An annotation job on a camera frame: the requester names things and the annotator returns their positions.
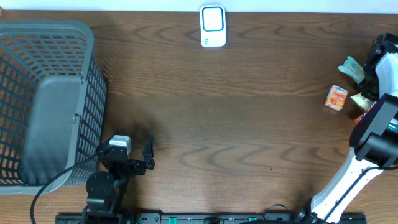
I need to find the brown chocolate bar wrapper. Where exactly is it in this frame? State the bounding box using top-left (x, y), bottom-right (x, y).
top-left (354, 101), bottom-right (377, 125)

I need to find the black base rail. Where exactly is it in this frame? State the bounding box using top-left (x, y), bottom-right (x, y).
top-left (55, 212), bottom-right (368, 224)

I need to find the light teal wet wipes pack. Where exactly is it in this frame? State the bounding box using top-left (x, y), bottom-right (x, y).
top-left (338, 56), bottom-right (365, 85)

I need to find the small orange snack packet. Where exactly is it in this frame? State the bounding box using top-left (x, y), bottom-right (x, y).
top-left (324, 85), bottom-right (348, 111)

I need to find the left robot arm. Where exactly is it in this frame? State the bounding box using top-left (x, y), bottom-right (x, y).
top-left (86, 134), bottom-right (155, 214)

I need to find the grey plastic shopping basket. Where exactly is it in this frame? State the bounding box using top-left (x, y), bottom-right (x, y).
top-left (1, 19), bottom-right (107, 195)

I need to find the white barcode scanner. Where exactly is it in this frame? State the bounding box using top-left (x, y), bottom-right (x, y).
top-left (200, 5), bottom-right (226, 48)

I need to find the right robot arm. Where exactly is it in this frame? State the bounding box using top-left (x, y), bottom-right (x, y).
top-left (294, 33), bottom-right (397, 223)

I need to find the yellow snack bag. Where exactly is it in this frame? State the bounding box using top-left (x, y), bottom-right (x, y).
top-left (350, 93), bottom-right (373, 112)

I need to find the teal mouthwash bottle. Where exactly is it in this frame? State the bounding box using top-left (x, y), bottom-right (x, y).
top-left (387, 119), bottom-right (398, 133)

